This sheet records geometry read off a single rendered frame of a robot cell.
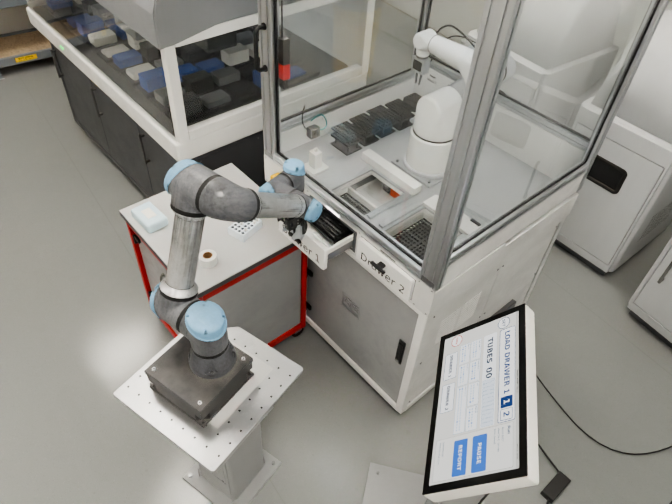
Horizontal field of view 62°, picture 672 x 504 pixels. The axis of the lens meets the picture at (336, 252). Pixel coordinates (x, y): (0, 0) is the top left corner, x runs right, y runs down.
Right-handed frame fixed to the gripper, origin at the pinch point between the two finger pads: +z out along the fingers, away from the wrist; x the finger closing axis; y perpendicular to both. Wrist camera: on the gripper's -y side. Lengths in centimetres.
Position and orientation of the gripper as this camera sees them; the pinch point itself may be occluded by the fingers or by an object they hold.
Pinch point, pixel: (298, 235)
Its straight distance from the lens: 218.4
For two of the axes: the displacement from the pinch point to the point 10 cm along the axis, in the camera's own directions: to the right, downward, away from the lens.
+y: -7.5, 4.4, -4.9
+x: 6.5, 5.6, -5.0
